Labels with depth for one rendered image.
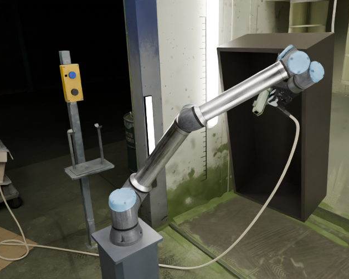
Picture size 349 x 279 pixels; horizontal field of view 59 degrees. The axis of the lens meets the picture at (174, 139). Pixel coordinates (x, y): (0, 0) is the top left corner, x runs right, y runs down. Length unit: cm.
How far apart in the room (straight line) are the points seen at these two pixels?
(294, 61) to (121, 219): 116
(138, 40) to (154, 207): 142
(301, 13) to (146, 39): 148
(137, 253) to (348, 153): 218
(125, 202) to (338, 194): 207
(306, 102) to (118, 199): 117
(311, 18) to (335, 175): 144
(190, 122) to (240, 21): 177
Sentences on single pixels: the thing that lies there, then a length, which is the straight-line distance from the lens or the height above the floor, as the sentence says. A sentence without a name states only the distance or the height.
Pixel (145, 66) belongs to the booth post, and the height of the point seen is 150.
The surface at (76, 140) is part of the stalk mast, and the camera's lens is 249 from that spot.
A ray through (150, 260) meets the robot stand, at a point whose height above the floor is 52.
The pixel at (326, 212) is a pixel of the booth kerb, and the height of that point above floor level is 14.
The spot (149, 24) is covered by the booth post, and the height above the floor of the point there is 180.
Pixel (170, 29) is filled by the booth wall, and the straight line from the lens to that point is 255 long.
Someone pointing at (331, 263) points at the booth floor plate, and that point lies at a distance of 279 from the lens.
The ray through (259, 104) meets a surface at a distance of 177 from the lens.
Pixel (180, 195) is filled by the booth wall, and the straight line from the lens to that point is 297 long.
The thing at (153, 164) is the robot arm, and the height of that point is 104.
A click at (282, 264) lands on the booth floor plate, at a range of 267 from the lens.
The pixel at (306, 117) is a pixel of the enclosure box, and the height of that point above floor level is 125.
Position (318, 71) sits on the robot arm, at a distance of 162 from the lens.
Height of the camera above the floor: 176
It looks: 20 degrees down
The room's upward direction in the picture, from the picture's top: 2 degrees counter-clockwise
